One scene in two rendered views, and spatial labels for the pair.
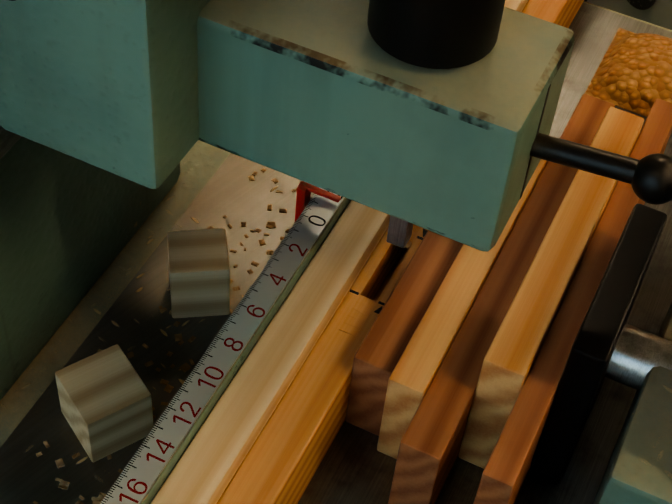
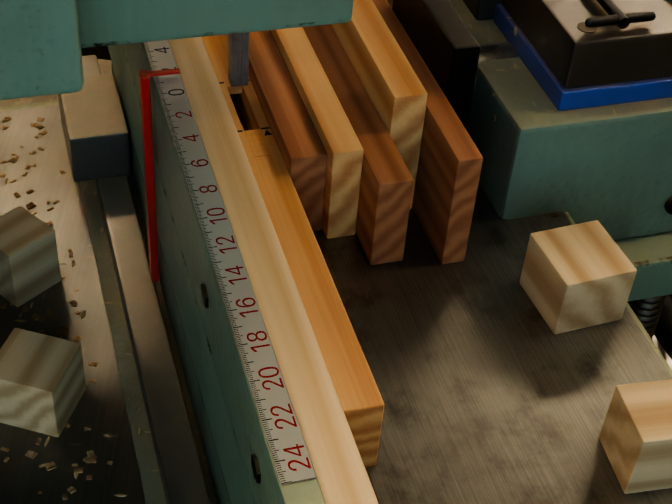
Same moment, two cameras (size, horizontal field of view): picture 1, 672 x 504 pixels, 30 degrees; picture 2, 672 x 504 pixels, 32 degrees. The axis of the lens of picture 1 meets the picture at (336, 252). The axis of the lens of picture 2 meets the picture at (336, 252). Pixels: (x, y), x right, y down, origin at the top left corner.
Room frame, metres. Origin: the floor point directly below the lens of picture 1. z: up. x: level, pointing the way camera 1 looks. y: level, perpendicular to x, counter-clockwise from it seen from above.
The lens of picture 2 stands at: (-0.05, 0.27, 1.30)
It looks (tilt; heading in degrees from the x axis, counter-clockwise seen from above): 42 degrees down; 319
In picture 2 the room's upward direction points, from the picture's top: 5 degrees clockwise
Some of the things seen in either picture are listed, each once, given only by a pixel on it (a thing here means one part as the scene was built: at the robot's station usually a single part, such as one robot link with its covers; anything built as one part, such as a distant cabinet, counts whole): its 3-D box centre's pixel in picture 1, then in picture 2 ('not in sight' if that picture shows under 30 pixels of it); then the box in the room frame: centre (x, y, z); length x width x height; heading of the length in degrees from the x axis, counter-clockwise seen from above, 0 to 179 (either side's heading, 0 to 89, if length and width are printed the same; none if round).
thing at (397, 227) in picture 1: (404, 202); (238, 41); (0.39, -0.03, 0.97); 0.01 x 0.01 x 0.05; 69
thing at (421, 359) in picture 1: (469, 291); (301, 102); (0.38, -0.06, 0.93); 0.17 x 0.02 x 0.06; 159
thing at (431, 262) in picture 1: (446, 259); (264, 93); (0.40, -0.05, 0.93); 0.18 x 0.02 x 0.05; 159
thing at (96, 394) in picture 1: (105, 402); (36, 382); (0.37, 0.11, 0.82); 0.04 x 0.04 x 0.04; 38
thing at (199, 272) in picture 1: (198, 273); (19, 256); (0.46, 0.08, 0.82); 0.03 x 0.03 x 0.04; 12
